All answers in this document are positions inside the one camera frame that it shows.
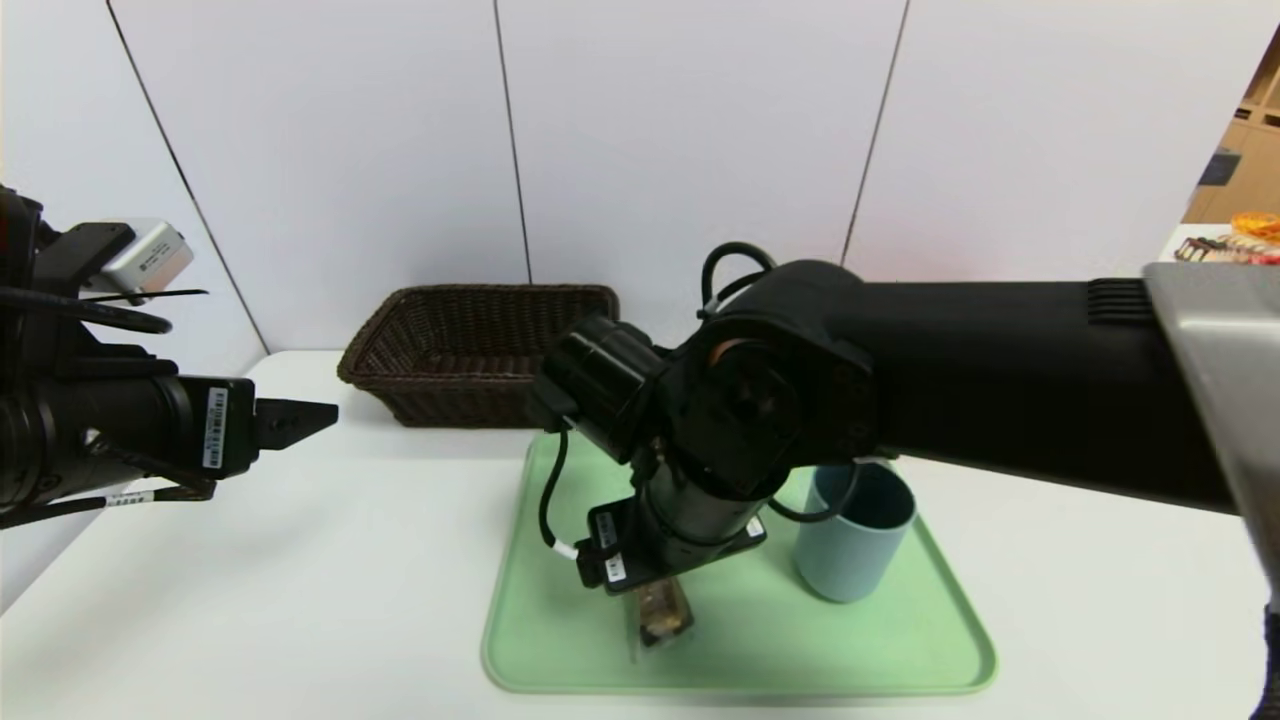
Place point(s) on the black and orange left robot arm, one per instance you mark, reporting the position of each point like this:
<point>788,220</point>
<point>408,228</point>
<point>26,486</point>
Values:
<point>80,430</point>

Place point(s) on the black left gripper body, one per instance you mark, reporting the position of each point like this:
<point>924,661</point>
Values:
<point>222,428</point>

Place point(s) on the blue grey box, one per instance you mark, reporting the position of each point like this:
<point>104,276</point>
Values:
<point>1218,167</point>

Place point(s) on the orange round item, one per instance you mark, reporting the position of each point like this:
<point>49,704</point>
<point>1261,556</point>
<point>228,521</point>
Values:
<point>1258,225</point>

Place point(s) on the light blue plastic cup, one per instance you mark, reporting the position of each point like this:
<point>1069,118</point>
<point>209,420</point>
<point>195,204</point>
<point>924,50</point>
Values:
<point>850,560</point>

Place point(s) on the light wooden shelf unit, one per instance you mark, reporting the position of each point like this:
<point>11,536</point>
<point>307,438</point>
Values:
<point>1255,170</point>

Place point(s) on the light green plastic tray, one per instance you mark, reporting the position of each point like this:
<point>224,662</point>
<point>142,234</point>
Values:
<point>800,640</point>

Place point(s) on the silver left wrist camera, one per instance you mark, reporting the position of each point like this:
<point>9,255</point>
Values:
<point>150,258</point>

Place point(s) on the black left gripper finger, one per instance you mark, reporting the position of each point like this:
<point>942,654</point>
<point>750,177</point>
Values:
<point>290,420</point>

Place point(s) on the white side table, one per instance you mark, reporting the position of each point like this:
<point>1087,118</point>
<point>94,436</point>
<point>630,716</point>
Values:
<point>1172,245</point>

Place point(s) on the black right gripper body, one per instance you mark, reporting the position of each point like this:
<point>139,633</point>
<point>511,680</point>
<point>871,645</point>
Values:
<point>640,556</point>

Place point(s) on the brown and white cake pack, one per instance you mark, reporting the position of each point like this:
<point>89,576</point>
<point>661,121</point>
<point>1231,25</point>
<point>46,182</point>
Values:
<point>1210,250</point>

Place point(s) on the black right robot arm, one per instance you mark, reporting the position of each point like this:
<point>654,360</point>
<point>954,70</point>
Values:
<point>1000,380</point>

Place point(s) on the clear brown snack bar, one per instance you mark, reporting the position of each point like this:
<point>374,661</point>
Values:
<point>662,612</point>

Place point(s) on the dark brown wicker basket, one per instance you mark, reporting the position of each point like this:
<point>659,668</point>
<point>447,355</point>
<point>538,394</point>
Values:
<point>450,350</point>

